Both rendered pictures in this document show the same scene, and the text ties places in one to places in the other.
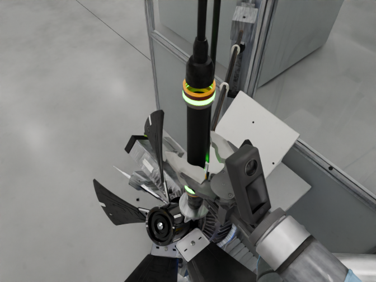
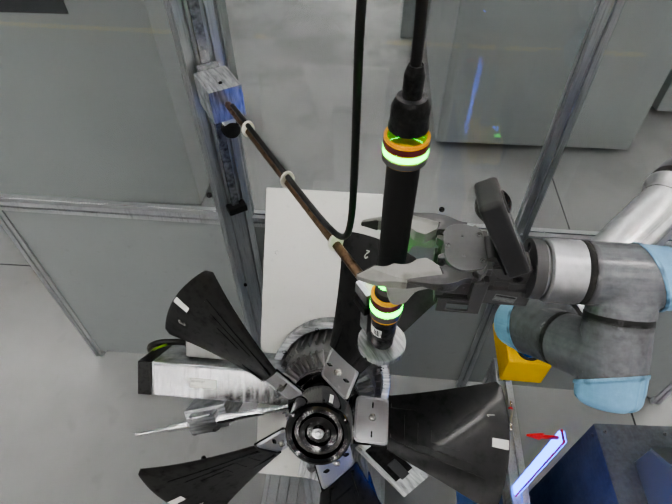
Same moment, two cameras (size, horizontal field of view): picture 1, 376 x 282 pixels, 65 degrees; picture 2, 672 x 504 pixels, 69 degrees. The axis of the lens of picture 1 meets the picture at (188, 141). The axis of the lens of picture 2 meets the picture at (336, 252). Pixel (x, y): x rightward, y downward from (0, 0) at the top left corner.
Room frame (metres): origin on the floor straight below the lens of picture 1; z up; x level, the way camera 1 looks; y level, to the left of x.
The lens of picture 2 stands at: (0.08, 0.30, 2.08)
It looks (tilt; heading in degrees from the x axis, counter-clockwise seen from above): 48 degrees down; 315
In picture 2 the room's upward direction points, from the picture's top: straight up
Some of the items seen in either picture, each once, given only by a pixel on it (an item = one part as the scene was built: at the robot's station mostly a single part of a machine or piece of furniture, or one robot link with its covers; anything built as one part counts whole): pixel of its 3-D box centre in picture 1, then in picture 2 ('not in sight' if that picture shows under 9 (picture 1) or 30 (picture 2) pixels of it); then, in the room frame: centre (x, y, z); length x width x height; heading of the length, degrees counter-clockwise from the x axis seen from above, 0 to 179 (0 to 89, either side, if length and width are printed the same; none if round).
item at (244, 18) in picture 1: (244, 23); (218, 93); (0.90, -0.18, 1.54); 0.10 x 0.07 x 0.08; 164
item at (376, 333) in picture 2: (196, 154); (392, 252); (0.30, -0.01, 1.66); 0.04 x 0.04 x 0.46
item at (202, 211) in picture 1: (196, 191); (379, 321); (0.31, -0.02, 1.50); 0.09 x 0.07 x 0.10; 164
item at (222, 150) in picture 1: (217, 150); (399, 236); (0.32, -0.05, 1.64); 0.09 x 0.03 x 0.06; 20
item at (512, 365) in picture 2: not in sight; (519, 345); (0.21, -0.47, 1.02); 0.16 x 0.10 x 0.11; 129
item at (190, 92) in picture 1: (198, 92); (405, 147); (0.30, -0.01, 1.81); 0.04 x 0.04 x 0.03
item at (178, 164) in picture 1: (183, 174); (398, 287); (0.27, 0.01, 1.64); 0.09 x 0.03 x 0.06; 59
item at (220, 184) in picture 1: (241, 203); (484, 269); (0.22, -0.09, 1.63); 0.12 x 0.08 x 0.09; 39
